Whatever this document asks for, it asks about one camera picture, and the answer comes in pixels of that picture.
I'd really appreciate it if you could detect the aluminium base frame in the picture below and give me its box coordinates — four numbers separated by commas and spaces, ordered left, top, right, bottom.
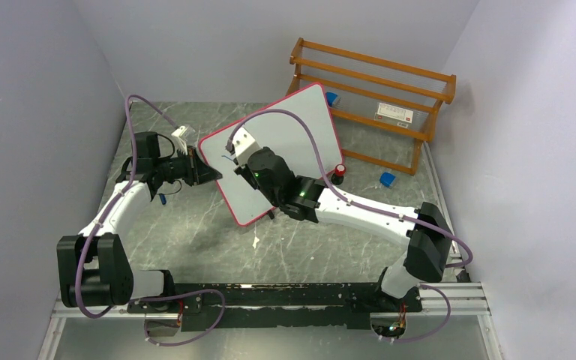
37, 280, 503, 360

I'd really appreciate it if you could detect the blue grey board eraser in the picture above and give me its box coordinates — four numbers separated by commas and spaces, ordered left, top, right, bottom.
325, 91, 341, 108

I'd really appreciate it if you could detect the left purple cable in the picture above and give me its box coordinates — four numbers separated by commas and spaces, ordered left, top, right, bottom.
67, 94, 227, 348

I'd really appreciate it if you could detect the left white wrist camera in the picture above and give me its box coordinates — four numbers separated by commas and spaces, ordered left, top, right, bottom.
171, 125, 196, 155

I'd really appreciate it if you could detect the wooden shelf rack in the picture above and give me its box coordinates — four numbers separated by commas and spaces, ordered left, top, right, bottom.
287, 37, 457, 175

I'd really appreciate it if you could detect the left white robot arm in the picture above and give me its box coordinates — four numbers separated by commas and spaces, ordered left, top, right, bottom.
56, 126, 222, 312

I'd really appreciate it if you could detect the white cardboard box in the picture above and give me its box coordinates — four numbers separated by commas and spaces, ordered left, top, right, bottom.
373, 102, 414, 128

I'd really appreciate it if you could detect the purple cable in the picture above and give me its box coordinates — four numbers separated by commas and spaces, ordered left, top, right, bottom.
224, 108, 474, 345
67, 94, 227, 348

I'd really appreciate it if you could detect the pink-framed whiteboard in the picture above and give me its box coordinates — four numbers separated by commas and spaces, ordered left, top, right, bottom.
199, 82, 344, 227

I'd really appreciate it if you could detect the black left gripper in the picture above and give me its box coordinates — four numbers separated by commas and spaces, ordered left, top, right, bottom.
154, 145, 222, 187

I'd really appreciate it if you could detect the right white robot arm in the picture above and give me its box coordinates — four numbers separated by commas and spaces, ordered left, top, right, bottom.
231, 147, 452, 311

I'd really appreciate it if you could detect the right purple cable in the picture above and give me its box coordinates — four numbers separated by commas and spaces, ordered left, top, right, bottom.
224, 108, 474, 345

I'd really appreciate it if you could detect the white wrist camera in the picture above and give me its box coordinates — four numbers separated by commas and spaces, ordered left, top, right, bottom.
171, 125, 196, 155
232, 127, 261, 167

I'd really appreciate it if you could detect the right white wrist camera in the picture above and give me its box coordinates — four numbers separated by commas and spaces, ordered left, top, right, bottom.
232, 127, 261, 167

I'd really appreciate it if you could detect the black base beam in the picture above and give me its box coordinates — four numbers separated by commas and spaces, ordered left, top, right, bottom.
127, 282, 422, 332

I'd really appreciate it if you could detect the blue square block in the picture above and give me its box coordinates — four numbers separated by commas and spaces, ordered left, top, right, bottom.
379, 172, 397, 188

